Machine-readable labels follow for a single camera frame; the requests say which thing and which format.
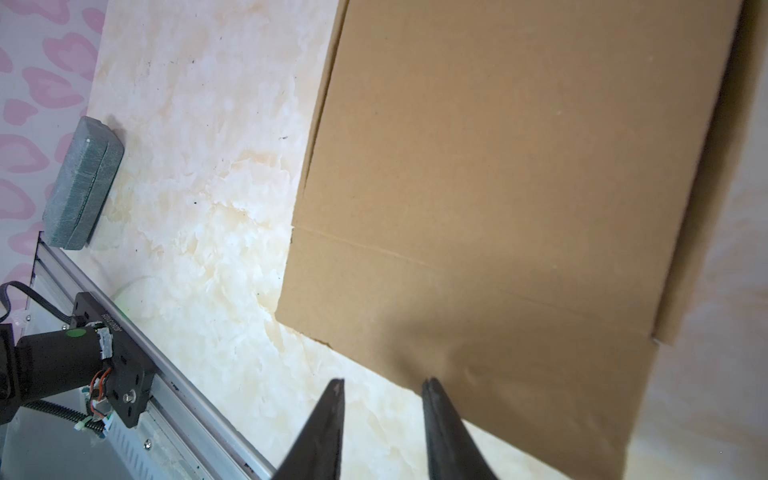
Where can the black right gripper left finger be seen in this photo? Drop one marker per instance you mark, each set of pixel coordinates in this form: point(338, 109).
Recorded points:
point(317, 451)

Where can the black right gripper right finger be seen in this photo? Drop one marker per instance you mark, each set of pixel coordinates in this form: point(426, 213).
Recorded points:
point(451, 451)

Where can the brown cardboard paper box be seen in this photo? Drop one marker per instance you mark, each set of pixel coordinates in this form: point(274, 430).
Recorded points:
point(515, 197)

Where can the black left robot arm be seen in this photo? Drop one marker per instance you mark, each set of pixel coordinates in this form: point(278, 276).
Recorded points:
point(48, 366)

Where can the grey whiteboard eraser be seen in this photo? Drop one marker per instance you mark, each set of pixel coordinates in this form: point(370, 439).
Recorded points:
point(82, 185)

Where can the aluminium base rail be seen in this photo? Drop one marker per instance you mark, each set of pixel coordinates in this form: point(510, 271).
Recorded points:
point(158, 424)

